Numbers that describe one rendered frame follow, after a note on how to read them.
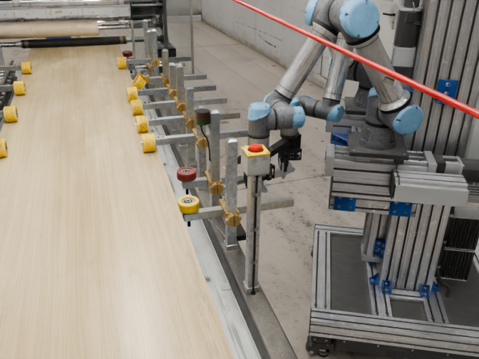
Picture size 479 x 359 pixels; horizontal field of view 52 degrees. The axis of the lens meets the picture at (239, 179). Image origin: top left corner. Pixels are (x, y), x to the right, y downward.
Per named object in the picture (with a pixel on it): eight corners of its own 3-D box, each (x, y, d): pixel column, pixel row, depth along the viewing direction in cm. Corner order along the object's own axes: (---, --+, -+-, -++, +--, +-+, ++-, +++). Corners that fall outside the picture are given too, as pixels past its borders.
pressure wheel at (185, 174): (194, 188, 214) (194, 164, 208) (198, 196, 207) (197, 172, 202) (176, 190, 212) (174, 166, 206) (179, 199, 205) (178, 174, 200)
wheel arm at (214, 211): (290, 204, 198) (291, 194, 196) (294, 208, 195) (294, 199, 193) (182, 219, 187) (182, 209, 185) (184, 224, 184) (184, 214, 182)
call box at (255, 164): (261, 167, 153) (263, 143, 150) (269, 177, 147) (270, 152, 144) (240, 169, 152) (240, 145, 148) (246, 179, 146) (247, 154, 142)
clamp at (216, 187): (215, 179, 216) (215, 169, 214) (223, 194, 204) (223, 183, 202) (202, 181, 214) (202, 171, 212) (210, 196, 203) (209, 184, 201)
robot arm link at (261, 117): (276, 107, 163) (251, 109, 161) (274, 138, 168) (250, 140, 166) (269, 100, 170) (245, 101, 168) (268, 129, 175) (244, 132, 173)
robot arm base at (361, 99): (383, 100, 248) (385, 81, 244) (385, 110, 235) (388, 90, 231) (351, 98, 251) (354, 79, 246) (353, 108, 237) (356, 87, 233)
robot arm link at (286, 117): (296, 99, 176) (266, 101, 173) (307, 110, 166) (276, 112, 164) (294, 120, 179) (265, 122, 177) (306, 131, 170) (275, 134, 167)
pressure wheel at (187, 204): (185, 218, 192) (184, 192, 186) (203, 223, 189) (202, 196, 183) (174, 228, 185) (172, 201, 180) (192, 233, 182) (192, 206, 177)
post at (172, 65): (177, 140, 303) (174, 62, 282) (179, 142, 300) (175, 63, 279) (172, 141, 302) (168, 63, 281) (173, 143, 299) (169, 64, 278)
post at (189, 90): (194, 174, 260) (192, 85, 238) (196, 177, 257) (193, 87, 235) (188, 174, 259) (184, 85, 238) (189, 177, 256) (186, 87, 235)
